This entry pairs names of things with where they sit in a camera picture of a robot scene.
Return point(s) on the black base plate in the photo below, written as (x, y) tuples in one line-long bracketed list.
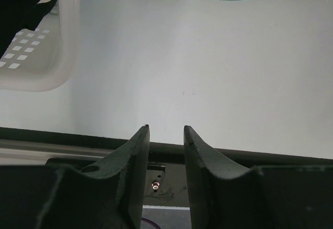
[(166, 163)]

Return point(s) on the aluminium front rail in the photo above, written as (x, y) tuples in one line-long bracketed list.
[(28, 153)]

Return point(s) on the white plastic basket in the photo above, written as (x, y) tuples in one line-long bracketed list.
[(43, 59)]

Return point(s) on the black t shirt in basket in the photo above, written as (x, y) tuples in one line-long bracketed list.
[(21, 14)]

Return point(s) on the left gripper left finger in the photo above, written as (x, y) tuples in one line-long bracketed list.
[(106, 194)]

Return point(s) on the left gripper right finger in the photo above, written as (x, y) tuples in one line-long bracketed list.
[(225, 194)]

